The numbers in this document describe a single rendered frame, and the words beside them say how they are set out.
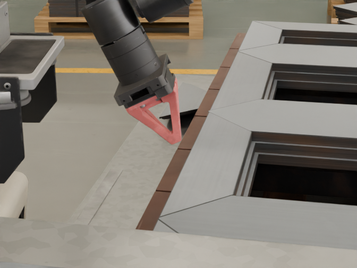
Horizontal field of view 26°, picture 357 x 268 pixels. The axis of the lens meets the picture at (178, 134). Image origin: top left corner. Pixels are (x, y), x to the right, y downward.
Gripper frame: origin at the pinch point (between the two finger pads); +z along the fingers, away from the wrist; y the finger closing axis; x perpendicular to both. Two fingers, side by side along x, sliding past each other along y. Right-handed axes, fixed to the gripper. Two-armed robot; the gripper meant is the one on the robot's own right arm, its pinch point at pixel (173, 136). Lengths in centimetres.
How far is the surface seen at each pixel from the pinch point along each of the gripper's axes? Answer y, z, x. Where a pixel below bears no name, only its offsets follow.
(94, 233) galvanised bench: -36.1, -6.8, 1.9
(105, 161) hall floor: 224, 70, 81
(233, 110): 46.6, 15.1, -2.6
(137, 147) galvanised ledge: 74, 23, 25
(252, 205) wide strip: 6.3, 16.0, -4.1
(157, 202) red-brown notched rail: 15.7, 13.7, 10.4
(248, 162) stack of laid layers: 25.8, 17.7, -3.5
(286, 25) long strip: 118, 22, -17
